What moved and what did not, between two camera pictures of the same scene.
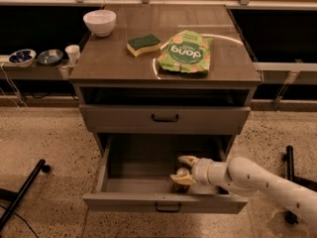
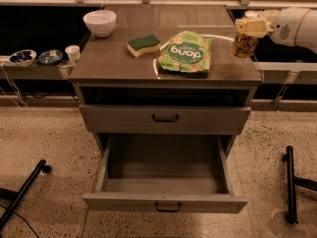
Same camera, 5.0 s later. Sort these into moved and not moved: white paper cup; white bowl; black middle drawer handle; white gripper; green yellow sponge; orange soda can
Moved: orange soda can; white gripper
Not moved: black middle drawer handle; white paper cup; white bowl; green yellow sponge
